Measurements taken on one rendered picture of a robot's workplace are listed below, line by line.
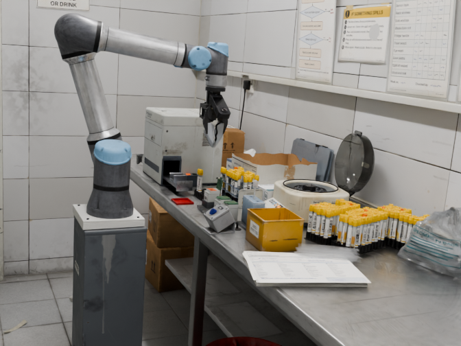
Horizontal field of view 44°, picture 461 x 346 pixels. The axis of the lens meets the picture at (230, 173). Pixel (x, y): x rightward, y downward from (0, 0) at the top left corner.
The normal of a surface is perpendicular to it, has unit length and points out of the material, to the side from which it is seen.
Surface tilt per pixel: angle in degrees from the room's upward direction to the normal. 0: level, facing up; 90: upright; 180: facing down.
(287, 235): 90
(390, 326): 0
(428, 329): 0
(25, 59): 90
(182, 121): 89
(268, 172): 92
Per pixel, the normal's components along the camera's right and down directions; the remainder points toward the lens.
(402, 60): -0.92, 0.07
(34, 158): 0.41, 0.21
